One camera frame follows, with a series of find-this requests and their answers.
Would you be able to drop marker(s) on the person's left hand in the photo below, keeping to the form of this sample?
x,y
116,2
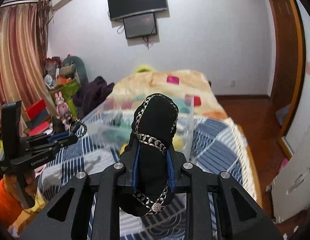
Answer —
x,y
10,184

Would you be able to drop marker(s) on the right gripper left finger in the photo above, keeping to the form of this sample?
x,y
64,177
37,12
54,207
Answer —
x,y
87,203

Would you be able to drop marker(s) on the grey green plush toy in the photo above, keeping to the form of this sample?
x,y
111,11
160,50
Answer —
x,y
78,67

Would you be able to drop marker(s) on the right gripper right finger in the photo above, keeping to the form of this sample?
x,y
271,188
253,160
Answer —
x,y
217,206

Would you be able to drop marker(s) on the navy patterned bedspread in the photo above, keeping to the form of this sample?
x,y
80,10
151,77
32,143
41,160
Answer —
x,y
217,146

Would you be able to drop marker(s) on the dark purple clothing pile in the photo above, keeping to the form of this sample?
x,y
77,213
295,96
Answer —
x,y
91,95

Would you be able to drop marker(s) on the green knitted soft item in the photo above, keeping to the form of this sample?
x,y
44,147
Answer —
x,y
115,132

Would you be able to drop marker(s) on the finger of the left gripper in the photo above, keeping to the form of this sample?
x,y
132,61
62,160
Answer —
x,y
43,138
53,147

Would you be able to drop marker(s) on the beige fleece blanket colourful squares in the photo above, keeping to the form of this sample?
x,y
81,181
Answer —
x,y
180,85

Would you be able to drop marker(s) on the brown wooden door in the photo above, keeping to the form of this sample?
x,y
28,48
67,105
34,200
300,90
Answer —
x,y
290,59

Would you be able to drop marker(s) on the large wall television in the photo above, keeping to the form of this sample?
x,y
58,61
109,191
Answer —
x,y
119,9

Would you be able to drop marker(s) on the pink rabbit toy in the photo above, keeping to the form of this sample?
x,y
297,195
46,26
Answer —
x,y
63,109

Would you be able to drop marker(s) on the striped pink gold curtain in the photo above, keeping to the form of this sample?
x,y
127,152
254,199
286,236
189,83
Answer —
x,y
23,50

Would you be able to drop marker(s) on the yellow round sponge ball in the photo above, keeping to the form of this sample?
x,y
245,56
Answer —
x,y
178,143

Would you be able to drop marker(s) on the clear plastic storage box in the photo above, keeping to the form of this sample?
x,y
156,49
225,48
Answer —
x,y
154,123

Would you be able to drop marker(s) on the small wall monitor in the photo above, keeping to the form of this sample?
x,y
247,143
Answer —
x,y
140,25

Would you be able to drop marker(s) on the green cardboard box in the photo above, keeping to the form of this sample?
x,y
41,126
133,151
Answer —
x,y
68,90

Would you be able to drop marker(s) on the red box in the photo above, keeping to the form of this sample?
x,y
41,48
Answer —
x,y
37,118

